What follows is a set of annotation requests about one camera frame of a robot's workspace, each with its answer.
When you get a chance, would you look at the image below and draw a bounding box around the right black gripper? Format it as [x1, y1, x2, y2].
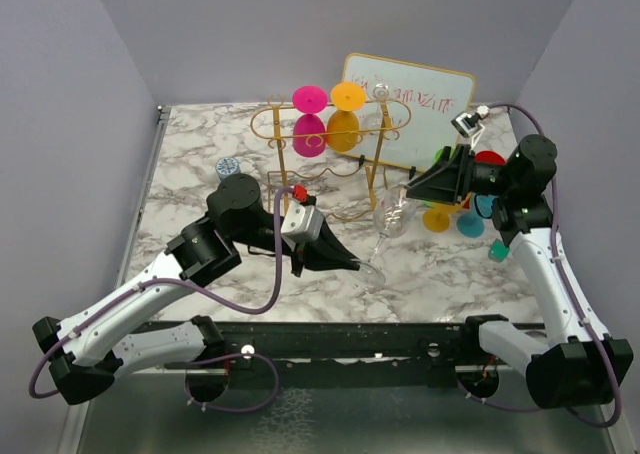
[402, 144, 517, 205]

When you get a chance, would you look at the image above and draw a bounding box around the green wine glass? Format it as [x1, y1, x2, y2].
[420, 146, 450, 208]

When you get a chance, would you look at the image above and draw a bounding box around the yellow wine glass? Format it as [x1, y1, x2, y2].
[422, 204, 460, 233]

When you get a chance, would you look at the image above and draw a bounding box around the red wine glass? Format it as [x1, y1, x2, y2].
[462, 150, 507, 210]

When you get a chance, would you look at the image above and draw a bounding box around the blue wine glass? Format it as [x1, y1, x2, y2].
[456, 194, 495, 238]

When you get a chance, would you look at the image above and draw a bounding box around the clear wine glass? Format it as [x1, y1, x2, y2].
[361, 81, 393, 130]
[357, 184, 418, 286]

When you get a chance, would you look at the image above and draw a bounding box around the gold wire glass rack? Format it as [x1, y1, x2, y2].
[250, 100, 412, 222]

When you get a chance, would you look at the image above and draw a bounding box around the orange wine glass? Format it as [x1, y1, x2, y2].
[326, 82, 366, 152]

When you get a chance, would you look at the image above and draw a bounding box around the pink wine glass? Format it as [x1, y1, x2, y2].
[291, 85, 328, 158]

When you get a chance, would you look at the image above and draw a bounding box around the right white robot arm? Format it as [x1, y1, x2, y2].
[407, 135, 633, 409]

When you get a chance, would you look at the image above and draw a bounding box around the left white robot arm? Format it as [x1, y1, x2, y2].
[28, 174, 360, 405]

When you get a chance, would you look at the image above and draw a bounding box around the gold framed whiteboard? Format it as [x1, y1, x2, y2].
[343, 53, 476, 170]

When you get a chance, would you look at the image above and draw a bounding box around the teal green cube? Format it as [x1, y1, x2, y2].
[488, 239, 510, 263]

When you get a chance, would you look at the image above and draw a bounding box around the blue patterned small jar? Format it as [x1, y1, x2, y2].
[215, 156, 242, 181]

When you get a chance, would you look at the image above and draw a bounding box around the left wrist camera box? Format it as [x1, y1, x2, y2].
[281, 201, 325, 244]

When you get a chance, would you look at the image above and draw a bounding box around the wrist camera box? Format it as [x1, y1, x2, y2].
[281, 201, 325, 244]
[451, 105, 491, 149]

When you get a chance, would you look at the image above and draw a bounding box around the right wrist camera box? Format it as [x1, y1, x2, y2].
[451, 105, 491, 149]

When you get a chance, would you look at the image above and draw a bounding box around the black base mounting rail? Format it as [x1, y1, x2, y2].
[144, 318, 521, 390]

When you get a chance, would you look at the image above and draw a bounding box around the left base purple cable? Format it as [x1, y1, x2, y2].
[183, 349, 282, 414]

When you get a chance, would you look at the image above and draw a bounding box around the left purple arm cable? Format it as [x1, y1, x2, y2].
[28, 184, 307, 399]

